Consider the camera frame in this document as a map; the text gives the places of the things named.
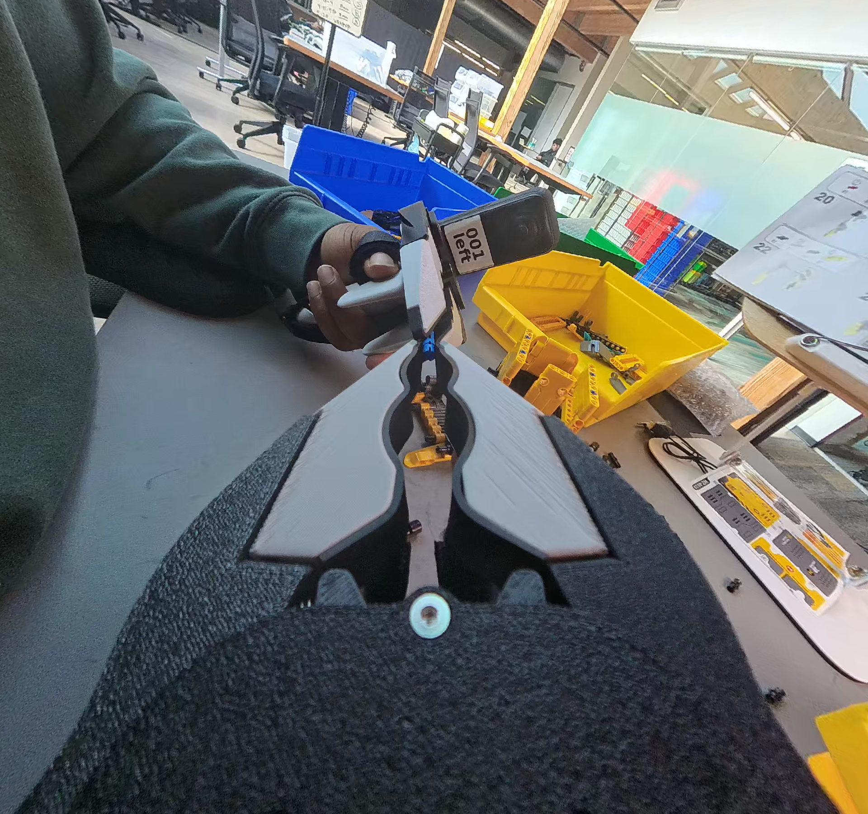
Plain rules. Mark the yellow grey sticker sheet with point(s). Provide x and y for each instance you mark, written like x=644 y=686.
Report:
x=766 y=529

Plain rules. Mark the blue storage bin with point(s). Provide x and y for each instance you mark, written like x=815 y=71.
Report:
x=352 y=163

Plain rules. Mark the large yellow black lego model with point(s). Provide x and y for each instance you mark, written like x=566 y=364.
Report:
x=549 y=380

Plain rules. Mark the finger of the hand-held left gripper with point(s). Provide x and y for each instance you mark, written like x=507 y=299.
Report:
x=456 y=312
x=424 y=285

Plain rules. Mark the book stand with white base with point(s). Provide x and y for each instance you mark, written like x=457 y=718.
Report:
x=847 y=637

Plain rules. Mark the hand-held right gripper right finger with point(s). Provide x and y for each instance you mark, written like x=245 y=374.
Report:
x=522 y=481

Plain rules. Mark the blue lego pin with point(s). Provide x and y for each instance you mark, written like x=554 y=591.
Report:
x=428 y=346

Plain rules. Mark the long wooden office table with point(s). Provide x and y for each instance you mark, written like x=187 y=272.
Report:
x=542 y=173

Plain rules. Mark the yellow bin with small parts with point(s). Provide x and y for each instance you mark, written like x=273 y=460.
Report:
x=847 y=746

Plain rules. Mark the yellow grey lego claw assembly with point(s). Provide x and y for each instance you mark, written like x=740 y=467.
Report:
x=427 y=414

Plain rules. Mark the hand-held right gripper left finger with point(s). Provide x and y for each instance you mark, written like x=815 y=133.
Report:
x=325 y=481

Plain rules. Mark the stack of red blue crates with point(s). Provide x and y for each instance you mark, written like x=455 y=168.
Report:
x=651 y=224

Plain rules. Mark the yellow bin with large parts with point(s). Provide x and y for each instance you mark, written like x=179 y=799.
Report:
x=644 y=312

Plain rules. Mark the heap of large lego parts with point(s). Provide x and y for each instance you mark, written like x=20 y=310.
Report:
x=590 y=349

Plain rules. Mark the person's left hand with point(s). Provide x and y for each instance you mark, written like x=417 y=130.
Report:
x=332 y=325

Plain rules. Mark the person's left forearm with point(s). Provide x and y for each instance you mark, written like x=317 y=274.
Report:
x=203 y=203

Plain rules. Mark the lego instruction booklet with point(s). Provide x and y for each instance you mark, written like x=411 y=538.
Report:
x=814 y=237

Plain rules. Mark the black office chair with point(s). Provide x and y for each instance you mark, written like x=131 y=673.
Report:
x=434 y=135
x=271 y=88

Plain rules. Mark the bubble wrap sheet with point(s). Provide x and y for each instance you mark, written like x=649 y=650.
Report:
x=576 y=227
x=705 y=397

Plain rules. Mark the green storage bin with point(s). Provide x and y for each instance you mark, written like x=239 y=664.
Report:
x=610 y=251

